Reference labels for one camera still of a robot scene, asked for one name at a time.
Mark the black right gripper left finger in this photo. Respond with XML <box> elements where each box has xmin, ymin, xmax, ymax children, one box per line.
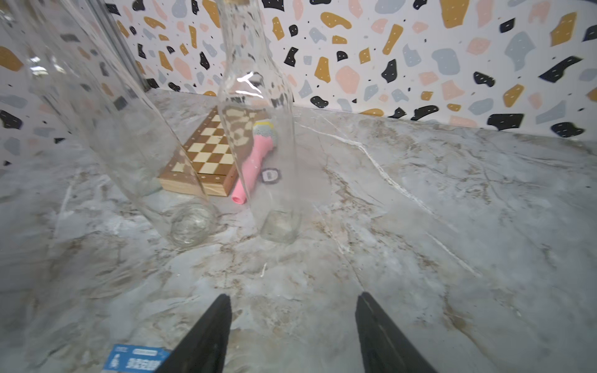
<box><xmin>155</xmin><ymin>294</ymin><xmax>233</xmax><ymax>373</ymax></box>

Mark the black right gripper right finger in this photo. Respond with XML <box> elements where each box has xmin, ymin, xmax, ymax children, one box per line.
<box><xmin>355</xmin><ymin>292</ymin><xmax>436</xmax><ymax>373</ymax></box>

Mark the clear glass bottle with cork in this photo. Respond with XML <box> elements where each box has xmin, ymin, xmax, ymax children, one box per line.
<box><xmin>216</xmin><ymin>1</ymin><xmax>302</xmax><ymax>243</ymax></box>

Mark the glass bottle blue label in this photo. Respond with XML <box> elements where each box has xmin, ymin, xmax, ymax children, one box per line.
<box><xmin>1</xmin><ymin>1</ymin><xmax>217</xmax><ymax>248</ymax></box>

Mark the purple poker chip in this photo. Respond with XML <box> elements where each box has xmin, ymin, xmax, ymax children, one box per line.
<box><xmin>261</xmin><ymin>168</ymin><xmax>281</xmax><ymax>185</ymax></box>

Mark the wooden chessboard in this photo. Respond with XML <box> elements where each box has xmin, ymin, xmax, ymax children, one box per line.
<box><xmin>159</xmin><ymin>107</ymin><xmax>266</xmax><ymax>197</ymax></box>

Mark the pink toy microphone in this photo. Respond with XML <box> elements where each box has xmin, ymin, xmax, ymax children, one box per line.
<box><xmin>232</xmin><ymin>120</ymin><xmax>277</xmax><ymax>205</ymax></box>

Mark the left metal corner post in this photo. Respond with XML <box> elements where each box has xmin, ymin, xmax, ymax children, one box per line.
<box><xmin>86</xmin><ymin>0</ymin><xmax>151</xmax><ymax>92</ymax></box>

